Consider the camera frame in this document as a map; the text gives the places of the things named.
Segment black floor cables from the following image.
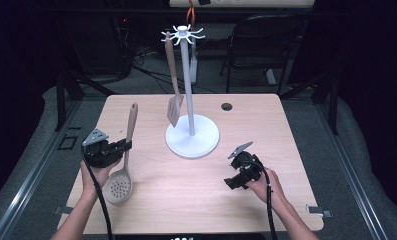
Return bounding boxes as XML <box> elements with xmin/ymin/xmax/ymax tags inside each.
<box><xmin>117</xmin><ymin>16</ymin><xmax>218</xmax><ymax>95</ymax></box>

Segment beige slotted spatula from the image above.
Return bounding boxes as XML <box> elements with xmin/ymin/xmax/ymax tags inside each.
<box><xmin>164</xmin><ymin>31</ymin><xmax>185</xmax><ymax>129</ymax></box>

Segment orange strap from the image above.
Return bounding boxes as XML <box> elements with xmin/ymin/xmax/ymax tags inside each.
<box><xmin>185</xmin><ymin>0</ymin><xmax>197</xmax><ymax>26</ymax></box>

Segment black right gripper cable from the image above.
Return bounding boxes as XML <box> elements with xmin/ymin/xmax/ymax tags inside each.
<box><xmin>241</xmin><ymin>161</ymin><xmax>279</xmax><ymax>240</ymax></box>

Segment black metal stand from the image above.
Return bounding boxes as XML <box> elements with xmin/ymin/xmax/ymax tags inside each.
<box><xmin>279</xmin><ymin>71</ymin><xmax>341</xmax><ymax>136</ymax></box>
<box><xmin>54</xmin><ymin>68</ymin><xmax>118</xmax><ymax>133</ymax></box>

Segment person's right hand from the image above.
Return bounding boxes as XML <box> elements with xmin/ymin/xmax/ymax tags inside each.
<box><xmin>245</xmin><ymin>166</ymin><xmax>286</xmax><ymax>208</ymax></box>

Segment beige skimmer spoon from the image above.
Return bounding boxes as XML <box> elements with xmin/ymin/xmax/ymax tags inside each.
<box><xmin>103</xmin><ymin>102</ymin><xmax>139</xmax><ymax>205</ymax></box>

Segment white utensil rack stand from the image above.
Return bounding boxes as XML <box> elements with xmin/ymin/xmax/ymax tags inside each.
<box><xmin>160</xmin><ymin>24</ymin><xmax>221</xmax><ymax>160</ymax></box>

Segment metal floor rail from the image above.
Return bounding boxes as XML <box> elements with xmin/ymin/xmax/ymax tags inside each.
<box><xmin>0</xmin><ymin>99</ymin><xmax>83</xmax><ymax>240</ymax></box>
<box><xmin>314</xmin><ymin>99</ymin><xmax>390</xmax><ymax>240</ymax></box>

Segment white table leg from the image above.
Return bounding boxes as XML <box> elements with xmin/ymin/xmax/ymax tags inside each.
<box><xmin>189</xmin><ymin>37</ymin><xmax>199</xmax><ymax>85</ymax></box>
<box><xmin>265</xmin><ymin>68</ymin><xmax>277</xmax><ymax>86</ymax></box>

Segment person's left hand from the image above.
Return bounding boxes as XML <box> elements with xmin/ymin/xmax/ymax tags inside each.
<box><xmin>79</xmin><ymin>158</ymin><xmax>122</xmax><ymax>198</ymax></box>

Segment black folding chair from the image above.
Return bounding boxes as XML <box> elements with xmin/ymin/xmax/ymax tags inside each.
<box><xmin>219</xmin><ymin>14</ymin><xmax>306</xmax><ymax>96</ymax></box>

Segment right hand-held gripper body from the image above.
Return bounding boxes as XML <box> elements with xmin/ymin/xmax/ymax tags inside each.
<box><xmin>227</xmin><ymin>140</ymin><xmax>264</xmax><ymax>184</ymax></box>

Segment metal table bracket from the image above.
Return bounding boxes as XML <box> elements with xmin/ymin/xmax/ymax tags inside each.
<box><xmin>53</xmin><ymin>205</ymin><xmax>77</xmax><ymax>216</ymax></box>
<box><xmin>305</xmin><ymin>203</ymin><xmax>334</xmax><ymax>219</ymax></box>

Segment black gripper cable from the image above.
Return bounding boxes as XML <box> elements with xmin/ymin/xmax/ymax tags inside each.
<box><xmin>241</xmin><ymin>161</ymin><xmax>279</xmax><ymax>240</ymax></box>
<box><xmin>80</xmin><ymin>146</ymin><xmax>115</xmax><ymax>240</ymax></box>

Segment white table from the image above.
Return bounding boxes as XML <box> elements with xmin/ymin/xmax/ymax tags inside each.
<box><xmin>168</xmin><ymin>0</ymin><xmax>317</xmax><ymax>9</ymax></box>

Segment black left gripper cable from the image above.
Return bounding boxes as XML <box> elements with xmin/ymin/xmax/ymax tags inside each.
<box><xmin>80</xmin><ymin>146</ymin><xmax>115</xmax><ymax>240</ymax></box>

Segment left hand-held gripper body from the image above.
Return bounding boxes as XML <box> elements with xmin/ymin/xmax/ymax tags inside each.
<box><xmin>81</xmin><ymin>127</ymin><xmax>121</xmax><ymax>169</ymax></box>

